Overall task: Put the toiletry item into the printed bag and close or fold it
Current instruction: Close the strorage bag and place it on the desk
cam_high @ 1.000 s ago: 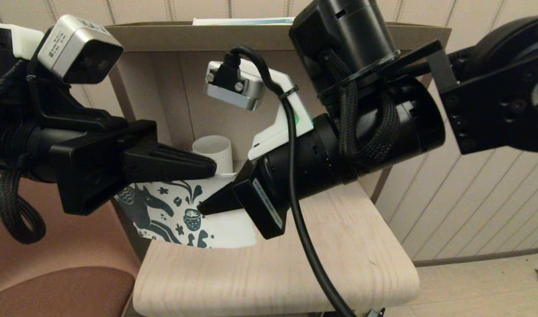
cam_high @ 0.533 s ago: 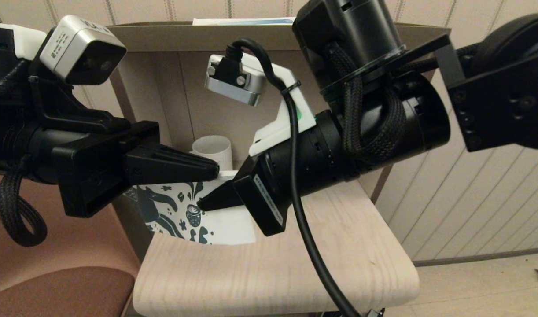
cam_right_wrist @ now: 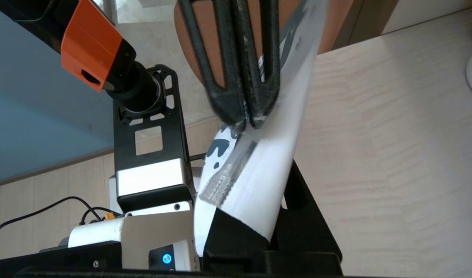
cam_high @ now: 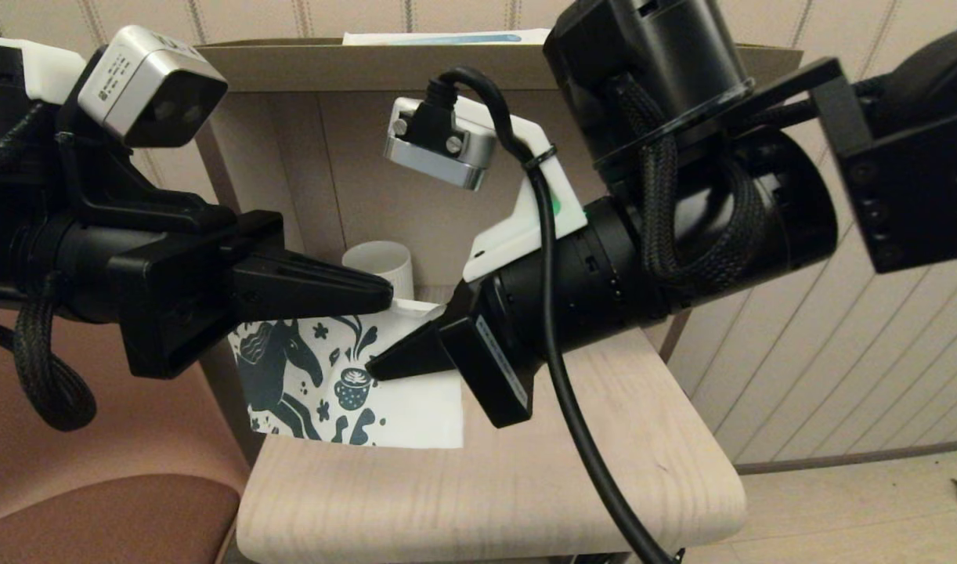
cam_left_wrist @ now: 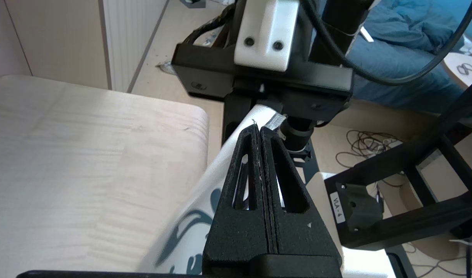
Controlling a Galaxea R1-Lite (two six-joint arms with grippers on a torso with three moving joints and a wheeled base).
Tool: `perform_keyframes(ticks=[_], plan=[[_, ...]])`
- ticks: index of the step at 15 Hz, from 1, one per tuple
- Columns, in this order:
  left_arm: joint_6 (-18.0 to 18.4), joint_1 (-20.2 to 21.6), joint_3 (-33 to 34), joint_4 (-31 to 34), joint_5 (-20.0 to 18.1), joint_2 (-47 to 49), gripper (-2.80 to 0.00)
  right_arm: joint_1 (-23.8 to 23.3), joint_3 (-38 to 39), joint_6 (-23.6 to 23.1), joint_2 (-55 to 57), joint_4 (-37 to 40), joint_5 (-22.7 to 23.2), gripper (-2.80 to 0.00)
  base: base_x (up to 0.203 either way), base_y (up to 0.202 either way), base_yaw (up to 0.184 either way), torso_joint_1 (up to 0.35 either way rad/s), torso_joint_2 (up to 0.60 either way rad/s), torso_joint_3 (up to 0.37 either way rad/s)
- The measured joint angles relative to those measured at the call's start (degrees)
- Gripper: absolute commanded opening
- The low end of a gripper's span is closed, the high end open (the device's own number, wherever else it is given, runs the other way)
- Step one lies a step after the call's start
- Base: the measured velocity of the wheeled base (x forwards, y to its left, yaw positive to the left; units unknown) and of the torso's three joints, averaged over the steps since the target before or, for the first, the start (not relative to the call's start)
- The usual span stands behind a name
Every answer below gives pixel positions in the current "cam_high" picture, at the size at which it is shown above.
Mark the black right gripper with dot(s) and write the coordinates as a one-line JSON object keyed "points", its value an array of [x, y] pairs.
{"points": [[572, 298]]}

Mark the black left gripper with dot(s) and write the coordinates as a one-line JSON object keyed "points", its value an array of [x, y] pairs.
{"points": [[189, 290]]}

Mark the white horse-print zipper pouch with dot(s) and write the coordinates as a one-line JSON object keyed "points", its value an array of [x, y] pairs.
{"points": [[416, 415]]}

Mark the white ribbed ceramic mug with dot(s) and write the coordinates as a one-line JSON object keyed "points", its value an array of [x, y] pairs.
{"points": [[384, 262]]}

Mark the beige wooden shelf table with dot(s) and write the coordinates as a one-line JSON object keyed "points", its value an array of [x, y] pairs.
{"points": [[525, 486]]}

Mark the white blue toothpaste box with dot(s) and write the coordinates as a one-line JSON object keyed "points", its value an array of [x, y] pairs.
{"points": [[447, 37]]}

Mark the dark metal base part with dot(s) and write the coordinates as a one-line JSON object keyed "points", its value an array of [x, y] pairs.
{"points": [[673, 556]]}

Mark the white right camera bracket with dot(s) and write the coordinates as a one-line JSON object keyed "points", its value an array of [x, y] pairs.
{"points": [[518, 235]]}

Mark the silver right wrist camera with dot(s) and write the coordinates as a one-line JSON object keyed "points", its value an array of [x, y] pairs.
{"points": [[439, 149]]}

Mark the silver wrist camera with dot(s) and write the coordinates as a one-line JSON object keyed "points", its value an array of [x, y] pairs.
{"points": [[134, 86], [439, 149]]}

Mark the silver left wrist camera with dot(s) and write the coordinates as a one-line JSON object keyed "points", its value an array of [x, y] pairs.
{"points": [[134, 86]]}

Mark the brown wall baseboard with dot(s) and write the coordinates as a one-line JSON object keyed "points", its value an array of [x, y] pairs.
{"points": [[854, 457]]}

